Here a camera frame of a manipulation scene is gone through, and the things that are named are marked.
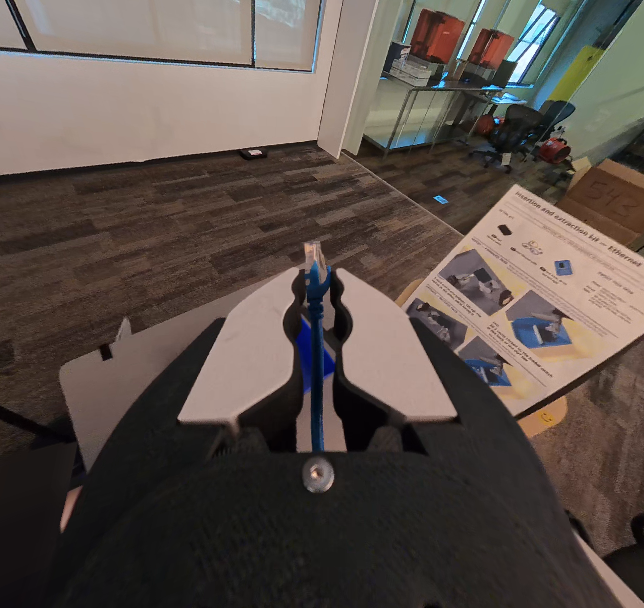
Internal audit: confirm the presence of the red air blower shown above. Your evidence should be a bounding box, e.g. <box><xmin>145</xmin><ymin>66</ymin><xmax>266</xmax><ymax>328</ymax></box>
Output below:
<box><xmin>539</xmin><ymin>137</ymin><xmax>573</xmax><ymax>165</ymax></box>

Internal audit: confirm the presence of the brown cardboard box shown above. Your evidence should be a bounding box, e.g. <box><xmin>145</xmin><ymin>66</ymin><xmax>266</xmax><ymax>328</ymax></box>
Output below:
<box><xmin>556</xmin><ymin>158</ymin><xmax>644</xmax><ymax>247</ymax></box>

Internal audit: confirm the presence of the black office chair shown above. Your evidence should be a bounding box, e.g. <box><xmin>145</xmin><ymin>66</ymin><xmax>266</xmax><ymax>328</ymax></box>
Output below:
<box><xmin>470</xmin><ymin>104</ymin><xmax>541</xmax><ymax>172</ymax></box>
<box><xmin>533</xmin><ymin>99</ymin><xmax>577</xmax><ymax>156</ymax></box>

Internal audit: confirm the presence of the metal frame table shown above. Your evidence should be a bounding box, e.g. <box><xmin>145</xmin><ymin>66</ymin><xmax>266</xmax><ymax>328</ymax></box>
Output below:
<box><xmin>362</xmin><ymin>67</ymin><xmax>526</xmax><ymax>159</ymax></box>

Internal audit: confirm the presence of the printed instruction sheet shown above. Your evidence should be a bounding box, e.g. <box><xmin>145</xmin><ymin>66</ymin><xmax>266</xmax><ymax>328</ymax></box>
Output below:
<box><xmin>402</xmin><ymin>184</ymin><xmax>644</xmax><ymax>415</ymax></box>

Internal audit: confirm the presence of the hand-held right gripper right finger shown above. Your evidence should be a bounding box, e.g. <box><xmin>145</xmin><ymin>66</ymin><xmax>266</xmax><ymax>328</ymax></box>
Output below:
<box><xmin>332</xmin><ymin>267</ymin><xmax>459</xmax><ymax>429</ymax></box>

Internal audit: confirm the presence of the window with white blinds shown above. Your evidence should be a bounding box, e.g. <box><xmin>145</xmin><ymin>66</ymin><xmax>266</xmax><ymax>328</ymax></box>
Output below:
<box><xmin>0</xmin><ymin>0</ymin><xmax>328</xmax><ymax>73</ymax></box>

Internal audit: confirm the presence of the white box stack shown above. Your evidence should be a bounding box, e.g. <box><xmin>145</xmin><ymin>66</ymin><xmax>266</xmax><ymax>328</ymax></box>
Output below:
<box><xmin>387</xmin><ymin>41</ymin><xmax>433</xmax><ymax>83</ymax></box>

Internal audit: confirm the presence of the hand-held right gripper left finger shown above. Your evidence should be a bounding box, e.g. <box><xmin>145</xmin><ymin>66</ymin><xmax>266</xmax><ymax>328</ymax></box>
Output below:
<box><xmin>177</xmin><ymin>266</ymin><xmax>309</xmax><ymax>432</ymax></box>

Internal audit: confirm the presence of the orange resin printer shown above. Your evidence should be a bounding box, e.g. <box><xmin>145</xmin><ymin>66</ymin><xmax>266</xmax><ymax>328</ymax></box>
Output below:
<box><xmin>467</xmin><ymin>28</ymin><xmax>515</xmax><ymax>71</ymax></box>
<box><xmin>409</xmin><ymin>9</ymin><xmax>466</xmax><ymax>66</ymax></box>

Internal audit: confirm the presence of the yellow wall panel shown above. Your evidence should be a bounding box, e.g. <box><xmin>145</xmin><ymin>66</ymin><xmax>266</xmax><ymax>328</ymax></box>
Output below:
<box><xmin>548</xmin><ymin>45</ymin><xmax>612</xmax><ymax>103</ymax></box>

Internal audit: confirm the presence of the blue ethernet cable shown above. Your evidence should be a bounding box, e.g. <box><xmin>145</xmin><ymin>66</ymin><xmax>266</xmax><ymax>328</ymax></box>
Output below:
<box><xmin>302</xmin><ymin>240</ymin><xmax>333</xmax><ymax>453</ymax></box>

